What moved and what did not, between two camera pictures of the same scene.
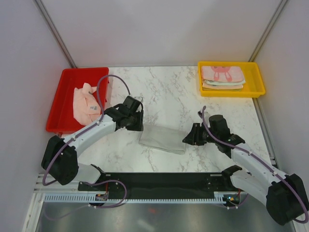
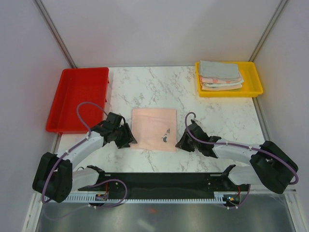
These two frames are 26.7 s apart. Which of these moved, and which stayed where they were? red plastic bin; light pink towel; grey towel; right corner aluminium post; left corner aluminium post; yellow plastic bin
Moved: light pink towel; grey towel
Stayed: left corner aluminium post; yellow plastic bin; red plastic bin; right corner aluminium post
